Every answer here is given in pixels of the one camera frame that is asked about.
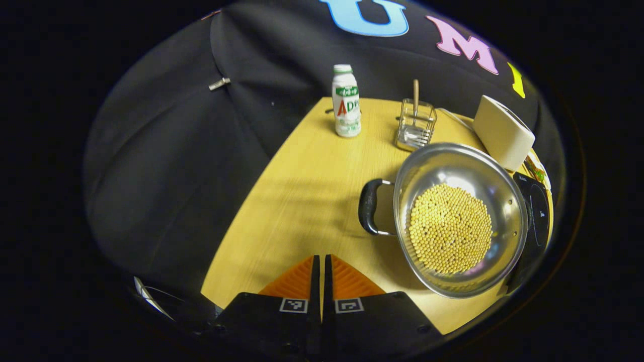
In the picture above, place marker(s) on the black induction cooktop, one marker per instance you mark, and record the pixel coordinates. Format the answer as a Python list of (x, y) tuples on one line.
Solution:
[(539, 211)]

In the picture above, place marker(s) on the white drink bottle green label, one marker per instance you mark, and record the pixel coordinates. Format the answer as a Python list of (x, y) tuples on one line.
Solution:
[(347, 108)]

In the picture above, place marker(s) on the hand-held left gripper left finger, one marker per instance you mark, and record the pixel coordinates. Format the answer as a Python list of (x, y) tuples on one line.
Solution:
[(297, 327)]

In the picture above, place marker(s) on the white toaster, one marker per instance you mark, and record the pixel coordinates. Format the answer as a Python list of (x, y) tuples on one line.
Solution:
[(503, 133)]

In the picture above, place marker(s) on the yellow beans heap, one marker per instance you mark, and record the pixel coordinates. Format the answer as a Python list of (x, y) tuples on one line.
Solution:
[(450, 229)]

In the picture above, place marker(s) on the metal cloth clip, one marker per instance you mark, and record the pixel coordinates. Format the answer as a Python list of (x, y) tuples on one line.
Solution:
[(219, 83)]

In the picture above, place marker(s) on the black backdrop cloth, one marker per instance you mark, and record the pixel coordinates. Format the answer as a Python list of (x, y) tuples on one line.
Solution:
[(176, 176)]

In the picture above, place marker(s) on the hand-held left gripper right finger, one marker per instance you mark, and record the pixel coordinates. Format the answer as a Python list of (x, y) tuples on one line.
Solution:
[(347, 327)]

